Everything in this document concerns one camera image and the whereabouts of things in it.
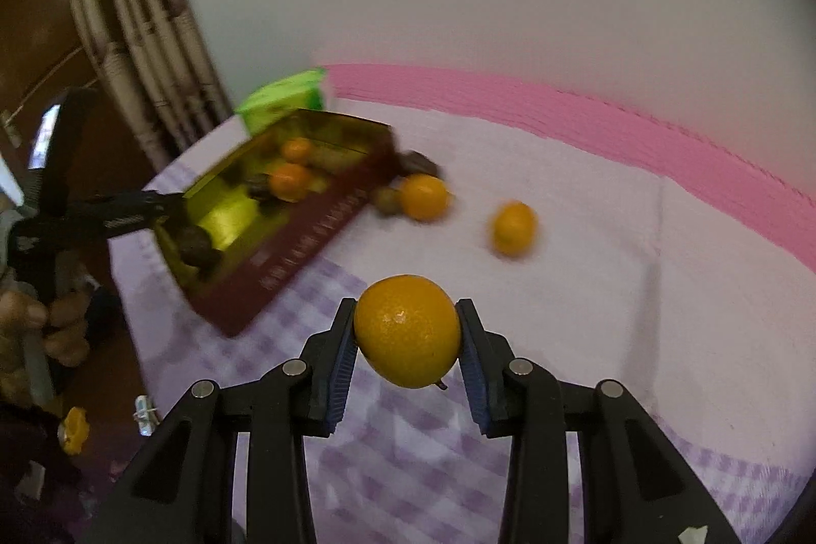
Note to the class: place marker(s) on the small dark brown fruit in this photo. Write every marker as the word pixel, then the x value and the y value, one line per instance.
pixel 260 189

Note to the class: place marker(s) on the yellowish orange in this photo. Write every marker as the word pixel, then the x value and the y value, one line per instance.
pixel 408 330

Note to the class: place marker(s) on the pink and purple checked tablecloth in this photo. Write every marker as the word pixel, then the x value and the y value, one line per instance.
pixel 574 200

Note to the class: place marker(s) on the yellow plastic object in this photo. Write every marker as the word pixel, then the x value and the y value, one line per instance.
pixel 73 429

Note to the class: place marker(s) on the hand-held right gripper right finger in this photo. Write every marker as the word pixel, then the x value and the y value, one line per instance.
pixel 475 372

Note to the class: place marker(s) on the red and gold tin box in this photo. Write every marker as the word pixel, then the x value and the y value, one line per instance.
pixel 299 238

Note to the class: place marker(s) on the pair of small green fruits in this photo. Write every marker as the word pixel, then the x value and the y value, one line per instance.
pixel 384 201

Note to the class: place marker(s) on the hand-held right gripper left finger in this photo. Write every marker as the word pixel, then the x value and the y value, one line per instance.
pixel 341 372

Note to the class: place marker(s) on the small clear clip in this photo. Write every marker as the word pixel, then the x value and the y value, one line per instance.
pixel 145 415

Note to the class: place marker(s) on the large dark brown fruit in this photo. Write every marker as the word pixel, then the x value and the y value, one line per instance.
pixel 194 246

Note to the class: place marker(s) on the brown wooden door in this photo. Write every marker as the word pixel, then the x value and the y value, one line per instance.
pixel 51 40

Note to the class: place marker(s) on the green tissue pack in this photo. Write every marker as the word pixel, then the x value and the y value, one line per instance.
pixel 274 98

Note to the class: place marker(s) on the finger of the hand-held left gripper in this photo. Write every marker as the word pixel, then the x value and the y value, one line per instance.
pixel 167 207

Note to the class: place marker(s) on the person's left hand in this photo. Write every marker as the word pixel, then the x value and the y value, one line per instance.
pixel 64 318

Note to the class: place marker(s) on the beige patterned curtain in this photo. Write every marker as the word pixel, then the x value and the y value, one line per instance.
pixel 140 8

